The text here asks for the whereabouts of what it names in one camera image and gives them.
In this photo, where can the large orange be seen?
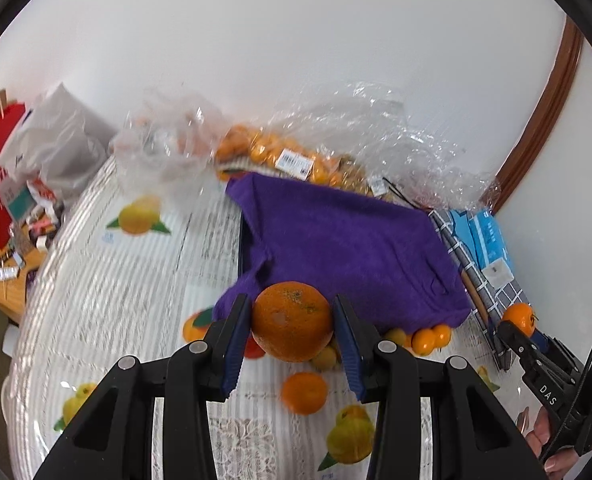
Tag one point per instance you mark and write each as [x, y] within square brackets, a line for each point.
[292, 321]

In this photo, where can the purple towel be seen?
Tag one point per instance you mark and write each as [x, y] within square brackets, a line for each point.
[387, 260]

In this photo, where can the blue tissue pack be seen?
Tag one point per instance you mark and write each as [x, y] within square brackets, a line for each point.
[490, 249]

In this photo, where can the black tray under towel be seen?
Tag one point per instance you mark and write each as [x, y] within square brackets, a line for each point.
[244, 239]

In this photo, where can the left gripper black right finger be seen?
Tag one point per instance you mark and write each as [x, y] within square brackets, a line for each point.
[473, 436]

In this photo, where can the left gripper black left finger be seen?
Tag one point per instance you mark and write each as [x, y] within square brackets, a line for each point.
[111, 436]

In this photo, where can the clear bag of oranges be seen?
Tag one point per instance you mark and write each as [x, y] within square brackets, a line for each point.
[245, 148]

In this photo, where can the small kumquat orange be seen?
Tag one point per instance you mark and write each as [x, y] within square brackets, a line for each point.
[443, 335]
[423, 342]

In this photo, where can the greenish round fruit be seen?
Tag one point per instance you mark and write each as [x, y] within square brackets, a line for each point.
[399, 337]

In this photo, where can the yellow-green small fruit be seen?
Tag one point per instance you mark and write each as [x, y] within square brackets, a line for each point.
[325, 360]

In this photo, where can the small red apple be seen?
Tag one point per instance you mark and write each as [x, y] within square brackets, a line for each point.
[252, 350]

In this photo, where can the crumpled clear bag left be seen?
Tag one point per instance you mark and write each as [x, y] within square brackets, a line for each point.
[167, 143]

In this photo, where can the right hand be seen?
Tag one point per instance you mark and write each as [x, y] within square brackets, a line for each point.
[558, 465]

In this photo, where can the large clear plastic bag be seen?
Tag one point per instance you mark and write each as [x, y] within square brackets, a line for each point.
[366, 125]

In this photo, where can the brown wooden door frame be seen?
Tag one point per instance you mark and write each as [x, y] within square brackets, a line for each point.
[542, 120]

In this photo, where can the grey plastic bag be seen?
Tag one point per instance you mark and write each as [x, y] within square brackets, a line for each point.
[58, 146]

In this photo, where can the small orange mandarin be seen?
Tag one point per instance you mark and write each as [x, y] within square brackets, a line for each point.
[523, 317]

